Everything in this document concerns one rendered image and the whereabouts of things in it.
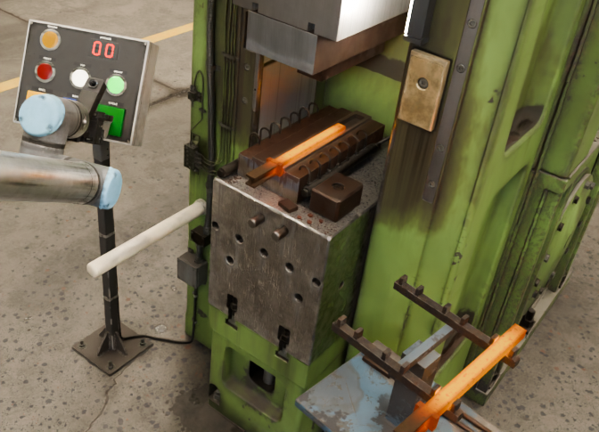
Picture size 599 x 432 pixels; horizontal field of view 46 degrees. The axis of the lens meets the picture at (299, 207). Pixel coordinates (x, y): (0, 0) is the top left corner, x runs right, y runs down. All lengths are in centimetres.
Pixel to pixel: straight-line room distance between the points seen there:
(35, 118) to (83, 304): 138
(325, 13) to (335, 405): 87
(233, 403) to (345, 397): 74
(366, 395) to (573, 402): 128
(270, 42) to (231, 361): 108
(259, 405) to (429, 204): 91
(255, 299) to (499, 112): 85
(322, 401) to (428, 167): 60
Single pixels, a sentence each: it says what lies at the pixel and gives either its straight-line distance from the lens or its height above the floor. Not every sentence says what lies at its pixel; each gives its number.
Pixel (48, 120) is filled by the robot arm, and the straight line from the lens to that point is 158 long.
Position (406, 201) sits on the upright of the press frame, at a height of 97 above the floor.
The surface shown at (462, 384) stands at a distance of 140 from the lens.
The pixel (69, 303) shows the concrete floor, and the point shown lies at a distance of 287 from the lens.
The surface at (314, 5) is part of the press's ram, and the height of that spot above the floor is 143.
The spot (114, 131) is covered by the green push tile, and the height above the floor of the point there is 99.
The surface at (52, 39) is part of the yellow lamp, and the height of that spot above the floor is 117.
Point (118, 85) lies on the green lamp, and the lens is 193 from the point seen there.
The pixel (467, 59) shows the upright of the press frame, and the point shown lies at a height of 137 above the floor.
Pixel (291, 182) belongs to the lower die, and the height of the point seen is 97.
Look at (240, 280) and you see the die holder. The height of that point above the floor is 63.
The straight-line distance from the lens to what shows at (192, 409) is 247.
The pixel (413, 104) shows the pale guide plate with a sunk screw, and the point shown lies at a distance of 164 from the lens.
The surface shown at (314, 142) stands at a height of 101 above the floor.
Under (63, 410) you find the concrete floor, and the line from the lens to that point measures 251.
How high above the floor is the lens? 192
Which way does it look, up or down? 34 degrees down
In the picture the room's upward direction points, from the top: 7 degrees clockwise
